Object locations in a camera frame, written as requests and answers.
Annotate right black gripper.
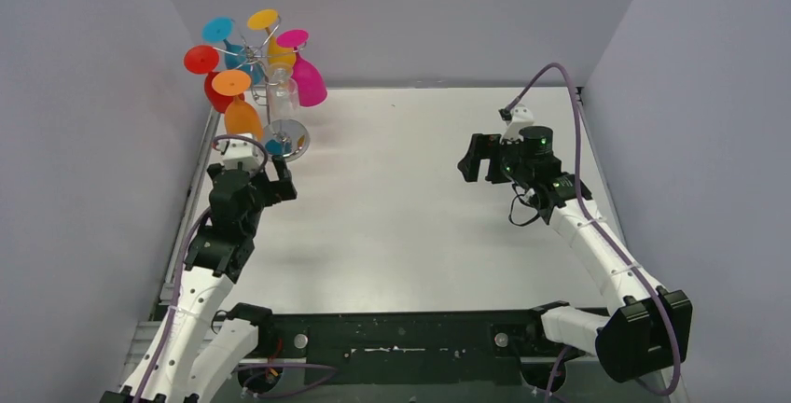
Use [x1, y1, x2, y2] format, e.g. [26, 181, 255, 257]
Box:
[461, 133, 535, 187]

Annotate orange wine glass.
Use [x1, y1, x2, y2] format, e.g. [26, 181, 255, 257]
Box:
[212, 69, 264, 141]

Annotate clear patterned wine glass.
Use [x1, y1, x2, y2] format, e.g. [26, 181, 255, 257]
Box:
[266, 63, 299, 123]

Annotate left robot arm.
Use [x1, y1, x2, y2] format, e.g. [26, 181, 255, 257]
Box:
[101, 156, 297, 402]

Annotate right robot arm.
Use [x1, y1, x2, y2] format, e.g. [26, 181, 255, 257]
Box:
[457, 126, 693, 382]

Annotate chrome wine glass rack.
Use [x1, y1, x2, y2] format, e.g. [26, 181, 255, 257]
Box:
[239, 31, 310, 161]

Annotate magenta wine glass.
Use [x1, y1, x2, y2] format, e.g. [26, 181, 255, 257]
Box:
[277, 29, 328, 107]

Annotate red wine glass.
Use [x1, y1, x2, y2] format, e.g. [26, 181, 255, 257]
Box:
[183, 45, 232, 114]

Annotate yellow wine glass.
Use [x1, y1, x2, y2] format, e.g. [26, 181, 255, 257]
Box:
[247, 8, 296, 67]

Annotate blue wine glass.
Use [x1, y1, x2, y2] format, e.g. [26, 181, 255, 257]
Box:
[201, 17, 264, 85]

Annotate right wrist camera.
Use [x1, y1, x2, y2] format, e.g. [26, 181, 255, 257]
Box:
[499, 104, 534, 144]

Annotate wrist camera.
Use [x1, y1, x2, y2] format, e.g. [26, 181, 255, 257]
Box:
[221, 139, 264, 174]
[499, 104, 534, 144]

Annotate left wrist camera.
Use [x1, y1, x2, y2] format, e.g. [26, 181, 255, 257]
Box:
[221, 139, 264, 174]

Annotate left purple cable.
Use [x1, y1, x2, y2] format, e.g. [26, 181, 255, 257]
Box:
[132, 134, 339, 403]

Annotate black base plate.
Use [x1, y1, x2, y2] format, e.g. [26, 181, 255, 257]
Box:
[206, 303, 562, 387]

